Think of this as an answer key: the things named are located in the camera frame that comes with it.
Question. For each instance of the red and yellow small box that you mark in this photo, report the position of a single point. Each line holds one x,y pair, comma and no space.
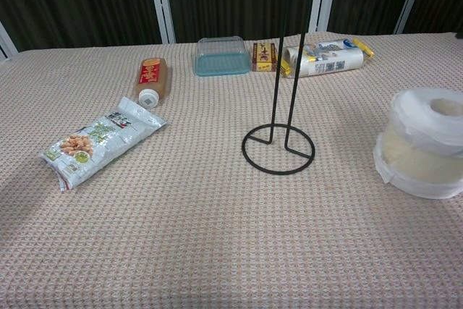
264,56

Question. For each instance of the beige woven tablecloth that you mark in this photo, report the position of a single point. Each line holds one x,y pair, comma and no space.
202,236

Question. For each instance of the amber drink bottle red label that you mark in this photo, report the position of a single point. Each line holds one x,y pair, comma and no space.
152,75

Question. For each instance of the white peanut snack bag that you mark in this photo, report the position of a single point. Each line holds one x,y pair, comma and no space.
97,140

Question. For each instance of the teal plastic lidded container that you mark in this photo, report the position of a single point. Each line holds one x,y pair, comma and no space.
222,63

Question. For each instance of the white trash bag roll pack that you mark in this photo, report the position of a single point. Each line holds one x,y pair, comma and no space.
325,59

